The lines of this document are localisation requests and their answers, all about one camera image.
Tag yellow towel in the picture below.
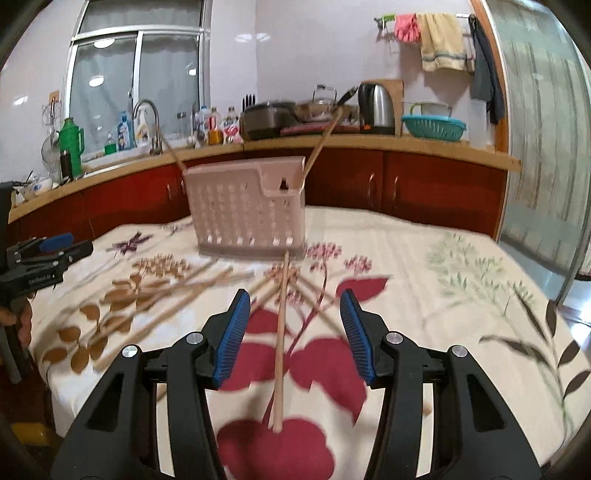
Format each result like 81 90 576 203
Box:
418 13 468 73

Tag red kitchen cabinet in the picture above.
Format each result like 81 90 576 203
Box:
7 148 509 250

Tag clear plastic bottle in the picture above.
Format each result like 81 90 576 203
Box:
194 106 211 146

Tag dark rice cooker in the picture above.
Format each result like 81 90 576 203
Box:
241 99 298 141

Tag steel electric kettle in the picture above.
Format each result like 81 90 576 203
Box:
358 82 397 136

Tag wooden kitchen countertop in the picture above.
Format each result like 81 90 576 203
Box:
7 136 522 224

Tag white plastic container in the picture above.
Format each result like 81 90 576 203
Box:
468 99 489 149

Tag wooden chopstick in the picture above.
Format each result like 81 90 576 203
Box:
158 133 186 171
271 250 291 433
301 106 346 183

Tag frosted glass door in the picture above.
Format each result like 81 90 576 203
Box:
480 0 591 278

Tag metal wok with lid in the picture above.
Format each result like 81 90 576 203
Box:
295 84 361 123

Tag green rimmed basin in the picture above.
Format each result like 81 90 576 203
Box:
409 102 453 118

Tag dark grey cloth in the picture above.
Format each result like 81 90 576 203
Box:
470 16 506 125

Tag floral tablecloth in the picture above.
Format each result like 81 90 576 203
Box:
28 205 591 480

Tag green thermos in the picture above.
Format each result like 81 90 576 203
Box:
56 117 86 178

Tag teal plastic basket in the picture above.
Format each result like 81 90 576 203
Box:
401 114 468 141

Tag wall towel rack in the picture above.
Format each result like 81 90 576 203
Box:
374 13 476 75

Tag metal faucet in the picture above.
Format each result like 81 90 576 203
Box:
133 99 163 155

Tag pink rubber gloves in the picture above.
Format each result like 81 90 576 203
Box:
393 13 422 44

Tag pink perforated utensil holder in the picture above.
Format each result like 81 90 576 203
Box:
183 156 308 259

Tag metal strainer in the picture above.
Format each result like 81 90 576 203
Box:
41 99 63 181

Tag white spray bottle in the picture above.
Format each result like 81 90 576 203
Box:
134 104 155 146

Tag white patterned bowl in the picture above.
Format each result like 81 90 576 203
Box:
16 175 54 201

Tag pile of wooden chopsticks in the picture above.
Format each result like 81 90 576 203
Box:
88 258 352 372

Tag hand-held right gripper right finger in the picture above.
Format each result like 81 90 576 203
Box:
339 288 543 480

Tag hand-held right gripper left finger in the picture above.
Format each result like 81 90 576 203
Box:
48 288 252 480

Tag person's left hand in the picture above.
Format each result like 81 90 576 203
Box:
0 298 34 352

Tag yellow oil bottle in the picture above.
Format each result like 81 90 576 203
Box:
208 107 223 145

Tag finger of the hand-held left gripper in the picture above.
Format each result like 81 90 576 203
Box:
14 240 95 278
7 232 75 259

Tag red label bottle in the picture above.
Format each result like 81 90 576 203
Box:
224 106 243 144

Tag sliding glass window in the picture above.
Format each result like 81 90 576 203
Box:
62 0 213 144

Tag blue detergent bottle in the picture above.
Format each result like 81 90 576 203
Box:
116 111 134 151

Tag red flat tray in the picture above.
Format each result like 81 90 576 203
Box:
281 121 361 136

